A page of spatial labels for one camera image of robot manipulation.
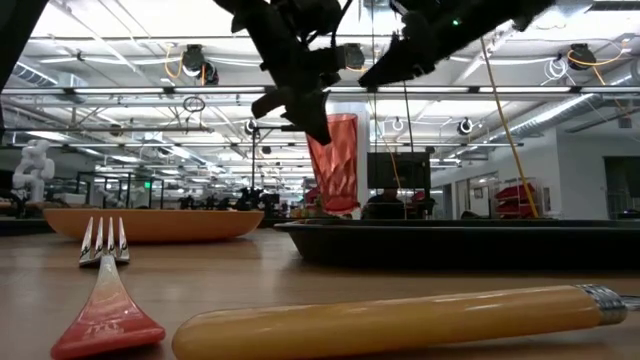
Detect red storage bins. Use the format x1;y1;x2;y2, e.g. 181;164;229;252
494;182;539;219

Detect orange plate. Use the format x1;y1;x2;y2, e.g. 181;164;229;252
42;208;265;245

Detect long ceiling light strip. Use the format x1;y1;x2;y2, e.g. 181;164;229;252
0;85;640;96

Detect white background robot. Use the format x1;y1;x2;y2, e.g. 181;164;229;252
10;138;56;205

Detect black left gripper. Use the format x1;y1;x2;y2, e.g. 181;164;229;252
232;9;351;147

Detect person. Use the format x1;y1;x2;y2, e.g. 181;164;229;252
360;188;409;220

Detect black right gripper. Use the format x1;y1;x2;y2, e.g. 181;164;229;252
358;0;516;90

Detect thin black hanging cable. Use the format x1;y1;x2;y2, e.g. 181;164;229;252
401;74;417;154

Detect red-handled metal fork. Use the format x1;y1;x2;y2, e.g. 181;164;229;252
49;216;167;360

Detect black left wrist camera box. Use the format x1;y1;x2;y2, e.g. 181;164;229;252
272;0;346;39

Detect red faceted translucent cup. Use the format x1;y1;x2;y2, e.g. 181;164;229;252
304;113;361;215

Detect yellow hanging cable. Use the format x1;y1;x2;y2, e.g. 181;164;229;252
478;35;541;220

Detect black monitor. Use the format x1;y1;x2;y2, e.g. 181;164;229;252
367;152;432;190

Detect dark plastic tray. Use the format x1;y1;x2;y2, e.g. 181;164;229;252
273;218;640;274

